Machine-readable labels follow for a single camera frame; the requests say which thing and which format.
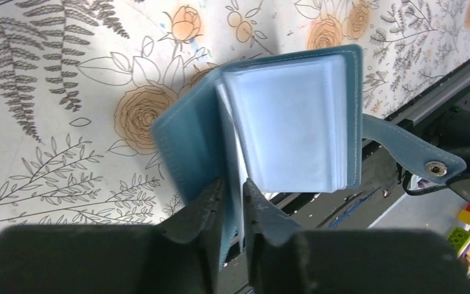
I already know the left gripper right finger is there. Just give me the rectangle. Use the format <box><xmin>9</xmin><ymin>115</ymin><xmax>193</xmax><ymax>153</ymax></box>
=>
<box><xmin>243</xmin><ymin>179</ymin><xmax>470</xmax><ymax>293</ymax></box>

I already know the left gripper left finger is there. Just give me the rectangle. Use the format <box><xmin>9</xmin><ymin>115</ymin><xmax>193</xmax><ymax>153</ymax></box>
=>
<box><xmin>0</xmin><ymin>178</ymin><xmax>225</xmax><ymax>293</ymax></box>

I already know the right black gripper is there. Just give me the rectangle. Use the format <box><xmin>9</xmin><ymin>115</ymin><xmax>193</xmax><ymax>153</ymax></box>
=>
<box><xmin>438</xmin><ymin>107</ymin><xmax>470</xmax><ymax>222</ymax></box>

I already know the blue card holder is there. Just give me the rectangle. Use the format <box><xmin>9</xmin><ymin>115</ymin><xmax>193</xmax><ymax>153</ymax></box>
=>
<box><xmin>151</xmin><ymin>44</ymin><xmax>466</xmax><ymax>260</ymax></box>

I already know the floral table mat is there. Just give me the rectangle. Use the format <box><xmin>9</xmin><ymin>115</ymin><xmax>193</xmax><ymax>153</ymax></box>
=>
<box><xmin>0</xmin><ymin>1</ymin><xmax>470</xmax><ymax>231</ymax></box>

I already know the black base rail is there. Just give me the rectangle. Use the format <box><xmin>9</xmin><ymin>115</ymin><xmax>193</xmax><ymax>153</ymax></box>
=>
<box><xmin>275</xmin><ymin>45</ymin><xmax>470</xmax><ymax>197</ymax></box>

